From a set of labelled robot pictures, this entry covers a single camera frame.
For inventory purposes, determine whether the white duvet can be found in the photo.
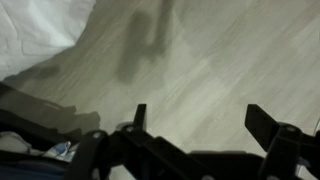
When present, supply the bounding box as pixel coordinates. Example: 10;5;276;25
0;0;97;80

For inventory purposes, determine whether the blue hard-shell suitcase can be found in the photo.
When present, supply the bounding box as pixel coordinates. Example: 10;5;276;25
0;83;101;180

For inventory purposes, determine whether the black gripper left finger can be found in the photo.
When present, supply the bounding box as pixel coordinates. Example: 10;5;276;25
64;104;214;180

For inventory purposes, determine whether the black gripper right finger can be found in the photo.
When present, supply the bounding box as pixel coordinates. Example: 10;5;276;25
245;104;320;180

